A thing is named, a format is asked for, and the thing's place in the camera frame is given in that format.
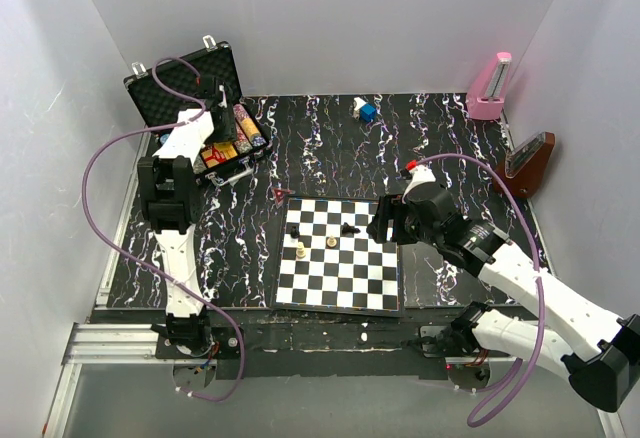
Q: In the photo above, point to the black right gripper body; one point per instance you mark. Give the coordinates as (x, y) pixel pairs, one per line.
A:
(400, 216)

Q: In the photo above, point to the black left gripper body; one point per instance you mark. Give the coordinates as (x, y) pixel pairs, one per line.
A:
(226, 132)

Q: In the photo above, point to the red yellow card deck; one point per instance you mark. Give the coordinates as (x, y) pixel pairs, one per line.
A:
(218, 153)

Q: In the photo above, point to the black aluminium poker case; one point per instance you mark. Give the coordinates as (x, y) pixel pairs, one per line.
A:
(190, 83)

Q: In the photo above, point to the red triangle token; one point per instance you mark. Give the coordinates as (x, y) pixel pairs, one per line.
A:
(279, 195)

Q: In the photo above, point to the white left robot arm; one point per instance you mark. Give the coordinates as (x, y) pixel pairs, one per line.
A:
(171, 204)

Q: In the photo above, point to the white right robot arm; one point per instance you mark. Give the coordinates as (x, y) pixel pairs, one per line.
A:
(596, 350)

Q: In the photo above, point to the purple yellow chip row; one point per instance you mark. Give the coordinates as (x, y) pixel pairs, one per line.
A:
(245, 121)

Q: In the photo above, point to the black bishop lying down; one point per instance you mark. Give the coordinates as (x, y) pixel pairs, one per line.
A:
(348, 229)

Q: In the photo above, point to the red poker chip row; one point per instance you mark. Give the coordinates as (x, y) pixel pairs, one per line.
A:
(242, 143)

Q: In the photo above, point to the blue chip stack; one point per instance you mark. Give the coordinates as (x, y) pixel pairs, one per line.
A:
(258, 141)

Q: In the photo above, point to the black white chessboard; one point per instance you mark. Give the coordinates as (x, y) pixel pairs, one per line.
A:
(357, 276)

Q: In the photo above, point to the black marble pattern mat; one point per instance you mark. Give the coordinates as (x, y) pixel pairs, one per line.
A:
(320, 149)

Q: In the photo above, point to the white king chess piece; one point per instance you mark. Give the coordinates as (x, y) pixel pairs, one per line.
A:
(300, 250)

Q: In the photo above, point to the blue cube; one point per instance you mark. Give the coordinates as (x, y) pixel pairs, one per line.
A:
(367, 113)

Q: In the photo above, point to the white small block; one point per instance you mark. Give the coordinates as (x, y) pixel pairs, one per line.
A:
(358, 104)

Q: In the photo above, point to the brown wooden metronome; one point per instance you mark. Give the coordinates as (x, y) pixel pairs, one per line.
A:
(523, 169)

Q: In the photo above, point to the pink metronome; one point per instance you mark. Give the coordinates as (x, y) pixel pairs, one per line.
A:
(486, 96)

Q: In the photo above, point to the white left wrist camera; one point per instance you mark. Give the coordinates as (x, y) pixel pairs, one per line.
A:
(221, 96)

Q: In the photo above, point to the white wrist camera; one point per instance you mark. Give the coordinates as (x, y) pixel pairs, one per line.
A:
(221, 96)
(419, 174)

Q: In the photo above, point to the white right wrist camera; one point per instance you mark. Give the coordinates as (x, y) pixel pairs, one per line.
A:
(419, 174)

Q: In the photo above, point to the aluminium rail frame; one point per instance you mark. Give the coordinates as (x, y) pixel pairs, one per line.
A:
(310, 379)

